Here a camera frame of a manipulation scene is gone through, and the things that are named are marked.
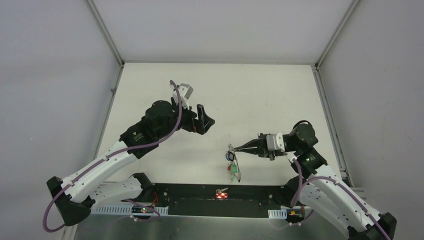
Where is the green tag key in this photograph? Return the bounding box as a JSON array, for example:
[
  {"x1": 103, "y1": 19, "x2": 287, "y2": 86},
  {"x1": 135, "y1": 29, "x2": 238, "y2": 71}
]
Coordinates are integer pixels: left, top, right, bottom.
[{"x1": 228, "y1": 164, "x2": 240, "y2": 174}]

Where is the aluminium front rail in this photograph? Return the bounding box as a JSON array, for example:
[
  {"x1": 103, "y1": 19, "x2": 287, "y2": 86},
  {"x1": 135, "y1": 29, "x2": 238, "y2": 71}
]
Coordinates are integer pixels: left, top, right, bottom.
[{"x1": 70, "y1": 185, "x2": 370, "y2": 211}]

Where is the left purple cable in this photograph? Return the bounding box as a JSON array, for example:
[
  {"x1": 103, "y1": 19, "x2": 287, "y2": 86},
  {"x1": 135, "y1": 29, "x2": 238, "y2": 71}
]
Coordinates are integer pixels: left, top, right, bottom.
[{"x1": 42, "y1": 79, "x2": 184, "y2": 233}]

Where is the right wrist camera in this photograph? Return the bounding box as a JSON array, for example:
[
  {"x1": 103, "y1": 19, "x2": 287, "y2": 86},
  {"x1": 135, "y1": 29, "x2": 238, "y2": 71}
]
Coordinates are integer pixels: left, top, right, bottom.
[{"x1": 265, "y1": 132, "x2": 285, "y2": 153}]

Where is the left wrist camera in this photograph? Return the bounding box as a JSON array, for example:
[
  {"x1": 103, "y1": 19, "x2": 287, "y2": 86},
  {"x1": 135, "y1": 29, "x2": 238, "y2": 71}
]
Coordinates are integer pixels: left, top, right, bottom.
[{"x1": 169, "y1": 83, "x2": 194, "y2": 110}]

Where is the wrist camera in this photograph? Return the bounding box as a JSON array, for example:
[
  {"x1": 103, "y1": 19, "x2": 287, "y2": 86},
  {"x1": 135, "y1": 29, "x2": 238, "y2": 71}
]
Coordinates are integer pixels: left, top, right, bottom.
[
  {"x1": 169, "y1": 83, "x2": 194, "y2": 110},
  {"x1": 265, "y1": 132, "x2": 285, "y2": 153}
]

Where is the metal keyring plate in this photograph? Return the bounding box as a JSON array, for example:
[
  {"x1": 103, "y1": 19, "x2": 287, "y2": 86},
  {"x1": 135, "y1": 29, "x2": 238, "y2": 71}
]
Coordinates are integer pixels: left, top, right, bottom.
[{"x1": 226, "y1": 143, "x2": 241, "y2": 183}]

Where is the red tag key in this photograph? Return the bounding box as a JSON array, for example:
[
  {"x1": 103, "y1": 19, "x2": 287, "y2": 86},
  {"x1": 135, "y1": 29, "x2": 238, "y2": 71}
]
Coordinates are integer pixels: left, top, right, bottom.
[{"x1": 215, "y1": 187, "x2": 228, "y2": 199}]

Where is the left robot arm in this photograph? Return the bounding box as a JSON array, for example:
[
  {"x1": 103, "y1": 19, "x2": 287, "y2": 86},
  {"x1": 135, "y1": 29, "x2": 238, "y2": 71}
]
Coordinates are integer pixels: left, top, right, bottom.
[{"x1": 46, "y1": 100, "x2": 215, "y2": 227}]

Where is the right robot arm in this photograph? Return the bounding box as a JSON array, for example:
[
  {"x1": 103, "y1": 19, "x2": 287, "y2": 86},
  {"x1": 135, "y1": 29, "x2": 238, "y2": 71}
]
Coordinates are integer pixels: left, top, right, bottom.
[{"x1": 227, "y1": 120, "x2": 397, "y2": 240}]

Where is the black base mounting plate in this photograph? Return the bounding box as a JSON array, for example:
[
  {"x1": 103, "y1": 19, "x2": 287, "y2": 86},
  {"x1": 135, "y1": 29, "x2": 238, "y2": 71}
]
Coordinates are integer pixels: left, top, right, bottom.
[{"x1": 133, "y1": 183, "x2": 296, "y2": 218}]

